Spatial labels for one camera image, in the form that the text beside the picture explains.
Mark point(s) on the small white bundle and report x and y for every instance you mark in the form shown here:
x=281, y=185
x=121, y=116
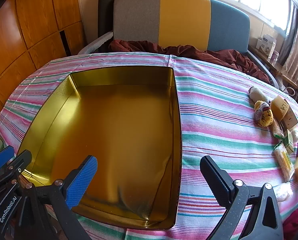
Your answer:
x=295, y=136

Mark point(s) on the yellow green snack packet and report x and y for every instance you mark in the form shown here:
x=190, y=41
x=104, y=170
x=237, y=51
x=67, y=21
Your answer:
x=284, y=162

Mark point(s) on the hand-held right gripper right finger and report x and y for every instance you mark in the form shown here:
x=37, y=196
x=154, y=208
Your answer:
x=217, y=182

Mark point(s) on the wooden wardrobe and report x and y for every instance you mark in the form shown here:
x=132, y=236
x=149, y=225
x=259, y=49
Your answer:
x=26, y=30

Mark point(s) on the small purple jar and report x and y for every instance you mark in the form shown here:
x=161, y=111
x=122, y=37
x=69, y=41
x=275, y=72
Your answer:
x=275, y=55

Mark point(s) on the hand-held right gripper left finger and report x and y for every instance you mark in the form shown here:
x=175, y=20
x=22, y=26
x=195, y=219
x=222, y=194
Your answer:
x=81, y=182

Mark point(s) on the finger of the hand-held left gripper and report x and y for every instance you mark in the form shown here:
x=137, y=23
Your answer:
x=21, y=160
x=1, y=158

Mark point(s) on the green white carton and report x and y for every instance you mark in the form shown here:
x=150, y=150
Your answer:
x=287, y=142

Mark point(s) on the clear plastic bag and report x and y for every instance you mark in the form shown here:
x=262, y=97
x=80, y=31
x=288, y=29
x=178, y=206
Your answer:
x=284, y=192

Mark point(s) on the grey yellow blue headboard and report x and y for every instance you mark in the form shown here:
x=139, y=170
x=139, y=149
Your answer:
x=184, y=17

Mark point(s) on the labelled yellow sponge block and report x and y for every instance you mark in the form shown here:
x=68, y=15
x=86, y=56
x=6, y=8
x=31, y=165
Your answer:
x=279, y=107

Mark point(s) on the small cardboard box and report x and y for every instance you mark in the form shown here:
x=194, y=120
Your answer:
x=290, y=120

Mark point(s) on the white printed box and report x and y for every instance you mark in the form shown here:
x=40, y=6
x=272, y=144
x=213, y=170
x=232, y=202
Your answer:
x=265, y=45

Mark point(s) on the wooden side table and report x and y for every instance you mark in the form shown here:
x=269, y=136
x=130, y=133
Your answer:
x=276, y=67

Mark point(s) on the dark red blanket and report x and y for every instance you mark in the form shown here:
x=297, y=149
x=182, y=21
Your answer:
x=226, y=57

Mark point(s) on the yellow sock roll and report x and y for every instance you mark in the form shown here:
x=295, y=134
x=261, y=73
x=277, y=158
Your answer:
x=264, y=115

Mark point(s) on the black rolled mat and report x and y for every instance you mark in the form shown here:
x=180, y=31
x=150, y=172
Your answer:
x=105, y=12

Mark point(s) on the grey oval stone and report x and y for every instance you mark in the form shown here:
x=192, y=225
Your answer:
x=257, y=94

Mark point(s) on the gold metal tin box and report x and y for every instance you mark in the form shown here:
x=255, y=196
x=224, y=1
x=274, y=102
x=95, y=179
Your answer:
x=126, y=130

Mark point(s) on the person's magenta clothing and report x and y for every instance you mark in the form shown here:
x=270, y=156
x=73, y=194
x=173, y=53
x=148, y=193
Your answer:
x=297, y=220

